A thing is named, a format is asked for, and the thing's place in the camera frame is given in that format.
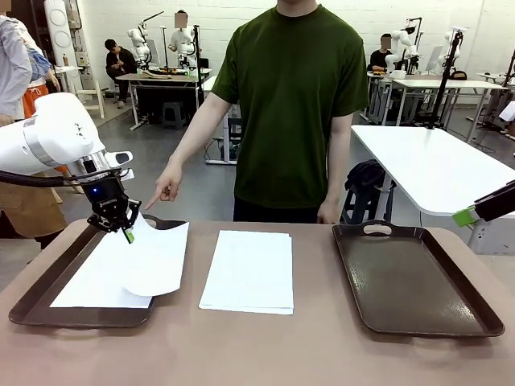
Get person left hand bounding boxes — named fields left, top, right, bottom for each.
left=316, top=196, right=341, bottom=224

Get standing person in white shirt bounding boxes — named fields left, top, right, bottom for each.
left=167, top=10, right=198, bottom=69

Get dark brown plastic tray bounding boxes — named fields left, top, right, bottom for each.
left=8, top=214, right=190, bottom=338
left=331, top=220, right=506, bottom=351

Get black pole stand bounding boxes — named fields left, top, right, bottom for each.
left=192, top=24, right=203, bottom=132

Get grey plastic stool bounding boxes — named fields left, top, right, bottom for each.
left=162, top=101, right=185, bottom=130

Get seated person in black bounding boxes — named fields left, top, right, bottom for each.
left=105, top=39, right=138, bottom=110

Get person right forearm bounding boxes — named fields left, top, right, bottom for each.
left=167, top=120, right=216, bottom=172

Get black trousers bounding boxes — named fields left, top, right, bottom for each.
left=233, top=195, right=323, bottom=224

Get white table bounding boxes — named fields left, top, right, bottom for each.
left=349, top=123, right=515, bottom=255

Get dark green T-shirt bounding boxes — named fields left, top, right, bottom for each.
left=210, top=3, right=370, bottom=210

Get white tower air conditioner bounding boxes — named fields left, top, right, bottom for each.
left=43, top=0, right=78, bottom=69

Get white background desk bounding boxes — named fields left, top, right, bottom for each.
left=392, top=78, right=509, bottom=142

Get person right hand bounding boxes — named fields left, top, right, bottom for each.
left=143, top=160, right=184, bottom=211

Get figure in grey striped shirt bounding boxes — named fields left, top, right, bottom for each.
left=0, top=14, right=68, bottom=253

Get black cloth bundle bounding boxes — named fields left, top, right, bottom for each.
left=344, top=158, right=390, bottom=193

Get black plastic stool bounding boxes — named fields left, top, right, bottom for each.
left=340, top=185, right=398, bottom=224

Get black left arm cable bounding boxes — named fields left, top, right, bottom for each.
left=0, top=169, right=92, bottom=189

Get brown top background table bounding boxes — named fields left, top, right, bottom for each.
left=115, top=71, right=213, bottom=133

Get black camera stand pole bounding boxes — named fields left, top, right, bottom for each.
left=426, top=27, right=470, bottom=130
left=404, top=16, right=424, bottom=76

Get white computer monitor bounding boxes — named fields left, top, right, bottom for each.
left=425, top=45, right=444, bottom=76

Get person left forearm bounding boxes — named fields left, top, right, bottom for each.
left=323, top=148, right=353, bottom=202

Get person neck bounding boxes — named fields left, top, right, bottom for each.
left=274, top=0, right=321, bottom=18

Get seated person in dark top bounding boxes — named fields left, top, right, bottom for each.
left=369, top=34, right=394, bottom=73

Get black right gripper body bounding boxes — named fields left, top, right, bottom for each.
left=474, top=183, right=515, bottom=223

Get figure in orange trousers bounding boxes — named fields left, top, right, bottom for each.
left=19, top=22, right=62, bottom=121

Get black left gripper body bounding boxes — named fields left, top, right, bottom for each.
left=82, top=175, right=130, bottom=220

